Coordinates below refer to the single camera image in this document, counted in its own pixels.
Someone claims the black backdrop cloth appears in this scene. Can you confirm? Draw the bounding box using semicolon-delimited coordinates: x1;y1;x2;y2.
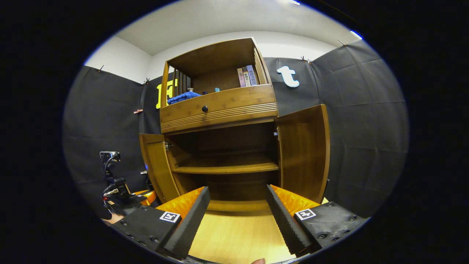
62;40;409;219

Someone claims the wooden drawer with black knob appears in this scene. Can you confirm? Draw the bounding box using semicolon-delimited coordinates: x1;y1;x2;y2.
160;84;278;134

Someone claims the wooden double-door shoe cabinet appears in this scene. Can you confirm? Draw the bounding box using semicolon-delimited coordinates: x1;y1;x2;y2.
139;37;330;212

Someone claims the blue cloth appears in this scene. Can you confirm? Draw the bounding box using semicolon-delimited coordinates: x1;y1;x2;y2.
167;91;202;105

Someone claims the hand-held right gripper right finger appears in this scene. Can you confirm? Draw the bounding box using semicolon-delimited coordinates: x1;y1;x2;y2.
266;184;369;257

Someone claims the wooden inner shelf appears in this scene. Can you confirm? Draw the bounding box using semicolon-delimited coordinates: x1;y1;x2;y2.
171;154;279;174

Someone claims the wooden cabinet door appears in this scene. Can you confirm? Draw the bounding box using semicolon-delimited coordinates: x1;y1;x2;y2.
139;133;181;203
274;104;330;204

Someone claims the lavender book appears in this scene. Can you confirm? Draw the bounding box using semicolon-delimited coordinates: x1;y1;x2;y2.
246;65;258;86

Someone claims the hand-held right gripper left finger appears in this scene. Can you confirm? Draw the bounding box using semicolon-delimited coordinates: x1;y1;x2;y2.
110;186;211;260

